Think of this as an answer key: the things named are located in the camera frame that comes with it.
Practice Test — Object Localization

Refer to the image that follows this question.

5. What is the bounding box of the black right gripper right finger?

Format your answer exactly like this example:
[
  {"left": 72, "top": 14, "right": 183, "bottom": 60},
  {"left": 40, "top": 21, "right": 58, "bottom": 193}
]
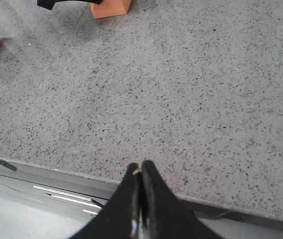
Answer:
[{"left": 140, "top": 160, "right": 221, "bottom": 239}]

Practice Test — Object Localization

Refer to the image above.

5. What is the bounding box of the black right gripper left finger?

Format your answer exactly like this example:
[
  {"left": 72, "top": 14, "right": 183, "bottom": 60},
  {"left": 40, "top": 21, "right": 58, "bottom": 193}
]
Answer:
[{"left": 71, "top": 163, "right": 140, "bottom": 239}]

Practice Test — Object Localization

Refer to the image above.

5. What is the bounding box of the orange foam cube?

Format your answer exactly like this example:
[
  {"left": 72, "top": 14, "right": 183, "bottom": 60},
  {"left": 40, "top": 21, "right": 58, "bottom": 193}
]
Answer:
[{"left": 90, "top": 0, "right": 132, "bottom": 19}]

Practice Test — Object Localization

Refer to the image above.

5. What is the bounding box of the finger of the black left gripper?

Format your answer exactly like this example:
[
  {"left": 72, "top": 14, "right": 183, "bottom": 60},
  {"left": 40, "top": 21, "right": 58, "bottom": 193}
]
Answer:
[{"left": 37, "top": 0, "right": 102, "bottom": 10}]

